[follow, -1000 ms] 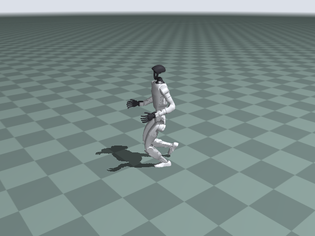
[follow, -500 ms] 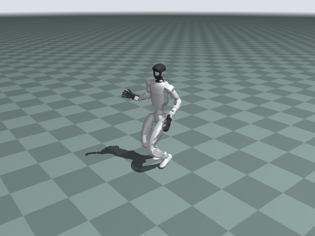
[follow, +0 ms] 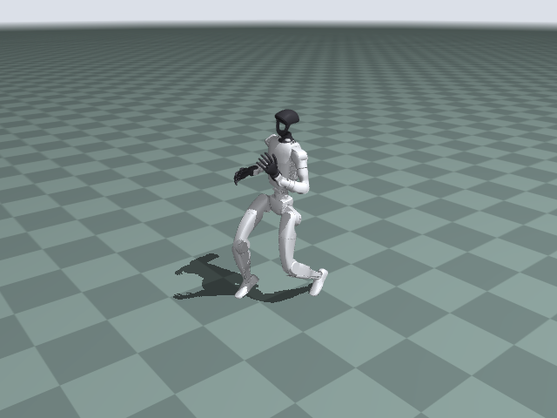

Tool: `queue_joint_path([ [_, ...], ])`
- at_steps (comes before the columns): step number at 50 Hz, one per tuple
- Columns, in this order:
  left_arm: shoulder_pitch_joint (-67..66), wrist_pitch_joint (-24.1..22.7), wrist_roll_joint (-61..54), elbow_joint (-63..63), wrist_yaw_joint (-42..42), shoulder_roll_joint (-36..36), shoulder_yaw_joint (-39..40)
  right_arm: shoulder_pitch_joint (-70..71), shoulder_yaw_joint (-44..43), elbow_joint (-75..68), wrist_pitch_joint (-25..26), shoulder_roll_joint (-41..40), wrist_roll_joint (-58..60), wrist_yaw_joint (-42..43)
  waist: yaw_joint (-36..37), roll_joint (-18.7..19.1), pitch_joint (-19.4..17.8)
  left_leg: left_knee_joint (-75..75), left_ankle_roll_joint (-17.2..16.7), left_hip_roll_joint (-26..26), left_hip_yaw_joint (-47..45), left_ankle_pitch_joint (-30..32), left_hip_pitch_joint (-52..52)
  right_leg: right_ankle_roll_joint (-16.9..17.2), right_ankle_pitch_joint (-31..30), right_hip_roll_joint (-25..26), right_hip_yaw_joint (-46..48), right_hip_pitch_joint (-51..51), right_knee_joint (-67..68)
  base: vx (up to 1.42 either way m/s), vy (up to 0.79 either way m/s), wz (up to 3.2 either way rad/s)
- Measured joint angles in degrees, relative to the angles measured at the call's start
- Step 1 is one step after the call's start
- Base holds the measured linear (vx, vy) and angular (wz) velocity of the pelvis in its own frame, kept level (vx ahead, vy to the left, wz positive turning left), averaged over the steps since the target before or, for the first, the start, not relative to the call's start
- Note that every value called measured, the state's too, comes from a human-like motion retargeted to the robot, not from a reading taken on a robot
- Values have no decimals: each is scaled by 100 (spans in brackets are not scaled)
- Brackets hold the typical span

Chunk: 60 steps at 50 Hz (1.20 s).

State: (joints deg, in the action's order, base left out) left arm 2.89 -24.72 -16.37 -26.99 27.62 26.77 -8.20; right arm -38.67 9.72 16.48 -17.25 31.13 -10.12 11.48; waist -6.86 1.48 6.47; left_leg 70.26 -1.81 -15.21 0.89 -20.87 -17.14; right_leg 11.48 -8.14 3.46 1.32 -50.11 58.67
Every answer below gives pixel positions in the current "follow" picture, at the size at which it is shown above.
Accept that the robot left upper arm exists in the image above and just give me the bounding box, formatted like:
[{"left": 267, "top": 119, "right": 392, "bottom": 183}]
[{"left": 292, "top": 147, "right": 310, "bottom": 194}]

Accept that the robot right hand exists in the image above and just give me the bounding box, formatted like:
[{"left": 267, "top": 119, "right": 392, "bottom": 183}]
[{"left": 234, "top": 165, "right": 258, "bottom": 185}]

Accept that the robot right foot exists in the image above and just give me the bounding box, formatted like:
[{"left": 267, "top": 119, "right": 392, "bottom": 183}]
[{"left": 234, "top": 274, "right": 258, "bottom": 299}]

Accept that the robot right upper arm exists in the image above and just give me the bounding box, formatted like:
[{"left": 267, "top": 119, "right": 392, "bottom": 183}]
[{"left": 265, "top": 134, "right": 276, "bottom": 147}]

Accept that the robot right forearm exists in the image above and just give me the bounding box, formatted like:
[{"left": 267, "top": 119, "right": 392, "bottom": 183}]
[{"left": 253, "top": 155, "right": 268, "bottom": 175}]

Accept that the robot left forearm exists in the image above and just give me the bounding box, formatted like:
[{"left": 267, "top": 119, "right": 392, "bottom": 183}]
[{"left": 275, "top": 174, "right": 309, "bottom": 193}]

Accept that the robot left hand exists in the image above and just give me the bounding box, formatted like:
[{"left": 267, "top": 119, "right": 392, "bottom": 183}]
[{"left": 256, "top": 152, "right": 282, "bottom": 181}]

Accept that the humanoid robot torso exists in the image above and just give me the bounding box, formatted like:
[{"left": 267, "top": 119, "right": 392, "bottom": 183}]
[{"left": 268, "top": 135, "right": 301, "bottom": 215}]

